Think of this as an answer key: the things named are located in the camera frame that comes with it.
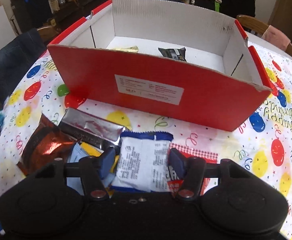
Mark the white blue snack packet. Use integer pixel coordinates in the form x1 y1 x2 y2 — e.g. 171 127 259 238
111 131 174 192

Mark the black gold snack packet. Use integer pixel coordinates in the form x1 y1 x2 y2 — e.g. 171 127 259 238
158 47 186 62

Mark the cream patterned snack packet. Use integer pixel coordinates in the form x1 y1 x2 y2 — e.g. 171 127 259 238
111 46 139 53

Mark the yellow small snack packet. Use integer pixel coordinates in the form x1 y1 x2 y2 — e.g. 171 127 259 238
80 142 119 173

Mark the red crispy snack bag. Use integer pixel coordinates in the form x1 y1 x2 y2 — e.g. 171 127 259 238
166 143 218 202

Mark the light blue snack packet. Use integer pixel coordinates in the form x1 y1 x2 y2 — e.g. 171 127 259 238
66 142 117 196

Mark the silver maroon wrapper bar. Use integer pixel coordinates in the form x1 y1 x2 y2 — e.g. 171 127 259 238
58 108 129 151

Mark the shiny brown foil bag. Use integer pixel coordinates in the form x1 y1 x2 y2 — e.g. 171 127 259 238
17 115 77 176

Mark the balloon birthday tablecloth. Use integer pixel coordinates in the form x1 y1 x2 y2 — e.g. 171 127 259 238
0 46 292 239

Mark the red cardboard box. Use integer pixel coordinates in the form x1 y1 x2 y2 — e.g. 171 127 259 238
48 0 271 132

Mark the wooden chair with jeans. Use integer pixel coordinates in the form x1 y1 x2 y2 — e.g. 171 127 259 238
0 26 59 106

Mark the wooden chair pink cloth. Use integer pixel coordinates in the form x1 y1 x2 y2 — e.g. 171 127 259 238
237 15 292 57

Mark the black side cabinet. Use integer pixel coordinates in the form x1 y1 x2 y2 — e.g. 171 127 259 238
10 0 53 33

